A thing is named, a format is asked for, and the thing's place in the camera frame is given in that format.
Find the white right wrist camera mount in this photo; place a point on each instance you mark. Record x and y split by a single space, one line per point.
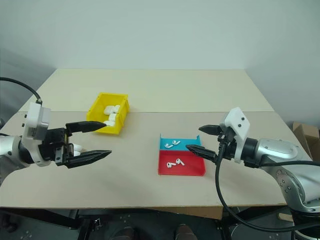
238 122

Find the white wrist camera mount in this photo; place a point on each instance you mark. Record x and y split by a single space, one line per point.
33 117
238 122

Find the brown cardboard box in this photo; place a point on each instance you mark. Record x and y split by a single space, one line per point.
307 137

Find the yellow plastic bin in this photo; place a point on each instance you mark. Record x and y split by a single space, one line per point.
95 117

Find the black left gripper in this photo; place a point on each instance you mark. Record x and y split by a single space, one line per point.
53 145

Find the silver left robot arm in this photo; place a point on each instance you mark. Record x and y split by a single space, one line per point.
7 147

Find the blue plastic tray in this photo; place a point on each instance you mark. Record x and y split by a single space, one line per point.
186 143

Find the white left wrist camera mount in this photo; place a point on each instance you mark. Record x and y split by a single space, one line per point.
33 117

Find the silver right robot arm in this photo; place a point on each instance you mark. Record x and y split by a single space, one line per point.
287 160

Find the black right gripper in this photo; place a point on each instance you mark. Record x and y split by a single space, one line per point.
228 147

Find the red plastic tray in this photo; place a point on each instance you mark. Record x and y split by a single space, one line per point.
192 167

